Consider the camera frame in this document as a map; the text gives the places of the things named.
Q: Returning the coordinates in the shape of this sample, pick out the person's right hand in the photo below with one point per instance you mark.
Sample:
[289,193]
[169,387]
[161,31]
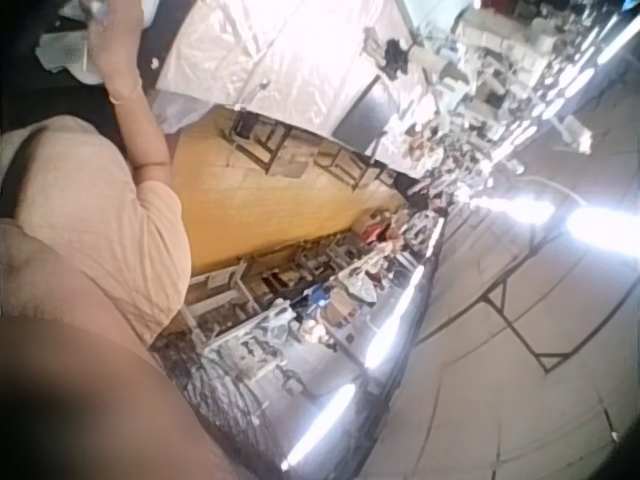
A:
[117,60]

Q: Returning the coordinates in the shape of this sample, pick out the person's right fingers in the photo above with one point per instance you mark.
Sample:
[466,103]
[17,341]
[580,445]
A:
[120,15]

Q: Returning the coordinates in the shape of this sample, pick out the clear plastic piece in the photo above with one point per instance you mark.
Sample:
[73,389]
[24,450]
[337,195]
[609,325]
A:
[96,9]

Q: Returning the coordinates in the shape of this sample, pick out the white cloth piece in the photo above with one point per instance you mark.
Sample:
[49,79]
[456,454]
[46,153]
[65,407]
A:
[65,55]

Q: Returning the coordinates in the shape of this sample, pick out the white plastic bag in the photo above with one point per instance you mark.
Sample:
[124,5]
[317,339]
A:
[172,112]

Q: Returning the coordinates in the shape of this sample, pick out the row of wooden stools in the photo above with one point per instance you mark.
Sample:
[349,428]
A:
[300,150]

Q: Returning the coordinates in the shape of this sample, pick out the rows of crowded work tables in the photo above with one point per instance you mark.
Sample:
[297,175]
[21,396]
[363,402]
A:
[310,300]

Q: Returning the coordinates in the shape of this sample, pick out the workbench with machines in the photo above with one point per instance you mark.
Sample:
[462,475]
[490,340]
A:
[475,65]

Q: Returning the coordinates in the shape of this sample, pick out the long tube light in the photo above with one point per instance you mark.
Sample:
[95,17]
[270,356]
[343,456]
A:
[395,315]
[320,420]

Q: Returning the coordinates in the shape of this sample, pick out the bright ceiling light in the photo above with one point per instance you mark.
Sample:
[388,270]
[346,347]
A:
[605,230]

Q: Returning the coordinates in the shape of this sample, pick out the metal ceiling frame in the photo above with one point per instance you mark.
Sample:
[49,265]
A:
[530,325]

